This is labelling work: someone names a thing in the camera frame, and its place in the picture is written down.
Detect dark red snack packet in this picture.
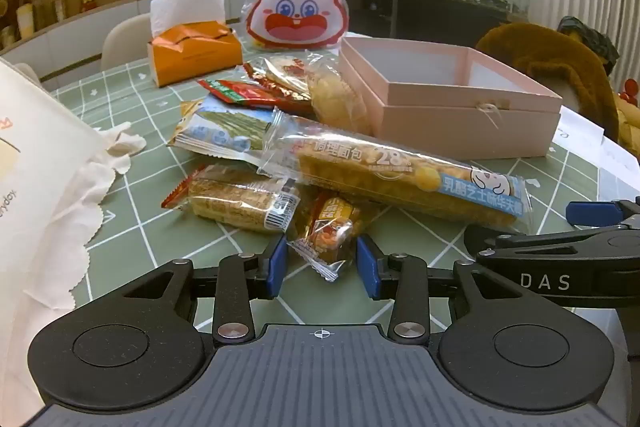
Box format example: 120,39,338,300
243,63,313,114

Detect white scalloped cloth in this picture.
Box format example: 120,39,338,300
50,122,147,310

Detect cracker packet red ends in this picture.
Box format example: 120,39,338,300
161,164,301,235

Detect wooden shelf with cups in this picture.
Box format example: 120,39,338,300
0,0,253,75

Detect white tissue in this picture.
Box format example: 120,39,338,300
150,0,227,38

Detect white chair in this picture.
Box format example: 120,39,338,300
14,63,44,86
101,13,153,72

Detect small orange snack packet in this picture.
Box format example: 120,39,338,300
287,192,373,283

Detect clear bread packet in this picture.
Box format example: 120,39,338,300
305,49,373,135

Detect long bread packet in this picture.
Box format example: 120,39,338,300
257,109,536,235

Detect yellow plush toy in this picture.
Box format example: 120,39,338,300
614,79,640,144

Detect orange tissue box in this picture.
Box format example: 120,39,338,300
146,21,244,88

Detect blue green snack packet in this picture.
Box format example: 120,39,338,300
167,99,281,158

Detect pink cardboard box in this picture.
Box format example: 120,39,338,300
340,37,563,158

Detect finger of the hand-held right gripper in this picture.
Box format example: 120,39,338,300
464,225,599,264
566,197,640,233

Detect white red rabbit face bag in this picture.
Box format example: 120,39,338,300
241,0,349,52

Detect white paper bag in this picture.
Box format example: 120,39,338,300
0,57,101,293

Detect red snack packet green band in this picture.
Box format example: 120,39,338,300
197,78,281,110

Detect dark patterned cloth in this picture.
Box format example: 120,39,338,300
557,17,621,64

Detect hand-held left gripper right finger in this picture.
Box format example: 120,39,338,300
356,234,521,346

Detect black appliance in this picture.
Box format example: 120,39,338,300
357,0,396,34

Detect green checked tablecloth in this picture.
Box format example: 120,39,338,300
50,29,640,348

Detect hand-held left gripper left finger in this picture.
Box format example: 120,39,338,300
125,234,289,346

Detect white paper sheets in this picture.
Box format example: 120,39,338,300
547,106,640,190

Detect white red snack packet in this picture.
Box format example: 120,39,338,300
264,56,313,90

